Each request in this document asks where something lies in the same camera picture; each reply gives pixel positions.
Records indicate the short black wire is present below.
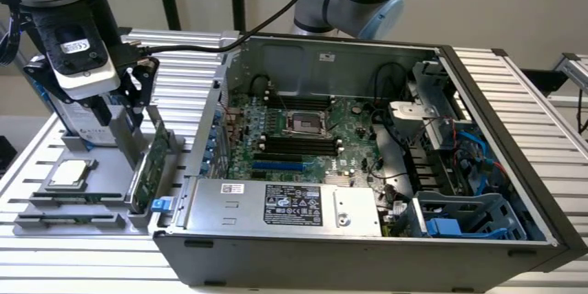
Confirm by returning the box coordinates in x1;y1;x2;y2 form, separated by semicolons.
249;72;270;96

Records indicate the black table bracket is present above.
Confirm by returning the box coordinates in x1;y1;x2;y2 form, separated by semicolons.
518;67;569;94

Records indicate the blue case latch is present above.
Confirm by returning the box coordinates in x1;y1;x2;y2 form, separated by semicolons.
149;197;173;213

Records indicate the black open PC case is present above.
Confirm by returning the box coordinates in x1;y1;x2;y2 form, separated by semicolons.
150;30;579;288

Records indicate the blue plastic disk bay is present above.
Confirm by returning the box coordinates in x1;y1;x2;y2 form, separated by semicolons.
411;191;527;240

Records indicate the aluminium side table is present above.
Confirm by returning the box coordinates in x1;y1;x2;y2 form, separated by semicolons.
545;52;588;109

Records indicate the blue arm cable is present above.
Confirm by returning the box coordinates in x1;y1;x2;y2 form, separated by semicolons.
0;3;25;67

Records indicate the metal disk bay cage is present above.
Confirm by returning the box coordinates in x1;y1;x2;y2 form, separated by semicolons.
387;100;474;152

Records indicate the grey power supply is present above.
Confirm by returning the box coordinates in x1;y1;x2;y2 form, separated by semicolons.
181;178;385;238

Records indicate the short black expansion slot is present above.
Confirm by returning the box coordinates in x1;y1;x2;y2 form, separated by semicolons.
249;170;295;180

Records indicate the green motherboard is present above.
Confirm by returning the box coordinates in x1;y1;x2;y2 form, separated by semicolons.
223;93;391;188

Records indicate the black camera cable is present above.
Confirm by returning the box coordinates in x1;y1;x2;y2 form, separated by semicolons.
122;0;318;56

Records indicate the red wire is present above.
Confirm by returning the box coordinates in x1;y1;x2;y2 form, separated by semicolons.
490;161;511;183

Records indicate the green graphics card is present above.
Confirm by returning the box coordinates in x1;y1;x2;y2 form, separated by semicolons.
122;104;175;213

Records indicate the grey optical drive bay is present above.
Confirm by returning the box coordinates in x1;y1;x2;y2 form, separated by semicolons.
409;60;465;121

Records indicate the silver chipset heat sink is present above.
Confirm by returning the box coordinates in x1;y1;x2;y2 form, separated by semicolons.
323;174;365;187

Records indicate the looped black wire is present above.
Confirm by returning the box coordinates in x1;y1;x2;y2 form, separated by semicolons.
371;61;409;103

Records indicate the metal CPU socket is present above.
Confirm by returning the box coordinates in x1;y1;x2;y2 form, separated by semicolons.
282;108;333;137

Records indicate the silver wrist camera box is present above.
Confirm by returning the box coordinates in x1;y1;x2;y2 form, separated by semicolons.
46;23;122;101

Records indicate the grey parts rack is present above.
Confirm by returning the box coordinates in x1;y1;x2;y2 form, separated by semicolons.
11;105;187;238

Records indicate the blue expansion slot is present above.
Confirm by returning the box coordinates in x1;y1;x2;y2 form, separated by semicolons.
249;160;305;174

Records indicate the blue disk wire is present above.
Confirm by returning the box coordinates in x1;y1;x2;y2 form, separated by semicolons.
453;127;499;202

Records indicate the silver hard disk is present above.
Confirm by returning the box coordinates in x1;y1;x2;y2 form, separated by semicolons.
57;96;117;147

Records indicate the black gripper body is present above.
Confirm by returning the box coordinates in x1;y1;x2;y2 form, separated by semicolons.
19;0;139;70

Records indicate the silver CPU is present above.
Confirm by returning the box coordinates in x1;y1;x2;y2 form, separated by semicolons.
47;160;98;189

